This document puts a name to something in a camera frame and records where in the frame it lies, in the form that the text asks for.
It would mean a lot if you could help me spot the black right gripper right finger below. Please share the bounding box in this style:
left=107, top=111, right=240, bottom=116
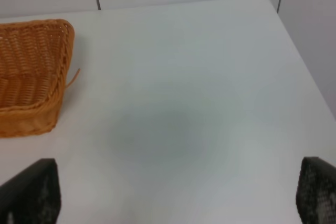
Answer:
left=296, top=157, right=335, bottom=224

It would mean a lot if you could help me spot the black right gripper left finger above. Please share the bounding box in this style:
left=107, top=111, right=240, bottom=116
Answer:
left=1, top=158, right=61, bottom=223

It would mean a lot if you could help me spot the orange woven basket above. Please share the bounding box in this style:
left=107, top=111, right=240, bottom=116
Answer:
left=1, top=19, right=75, bottom=138

